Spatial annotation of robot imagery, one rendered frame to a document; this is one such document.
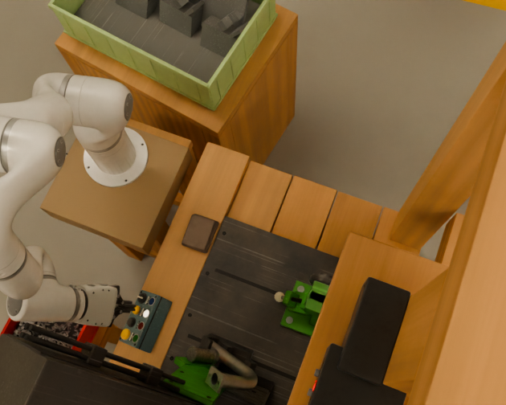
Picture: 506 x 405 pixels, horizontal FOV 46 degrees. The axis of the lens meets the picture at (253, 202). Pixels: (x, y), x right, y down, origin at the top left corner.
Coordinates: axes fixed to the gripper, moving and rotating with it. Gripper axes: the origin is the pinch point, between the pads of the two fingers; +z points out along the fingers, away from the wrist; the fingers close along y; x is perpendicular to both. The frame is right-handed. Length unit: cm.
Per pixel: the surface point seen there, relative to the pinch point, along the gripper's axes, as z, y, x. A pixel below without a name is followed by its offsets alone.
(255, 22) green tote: 33, -91, -5
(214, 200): 24.2, -32.4, 0.6
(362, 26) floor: 141, -136, -34
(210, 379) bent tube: -1.5, 8.7, 34.1
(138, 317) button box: 7.4, 3.5, -2.8
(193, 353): 3.9, 6.0, 22.8
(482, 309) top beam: -41, -21, 101
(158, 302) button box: 9.9, -1.7, 1.0
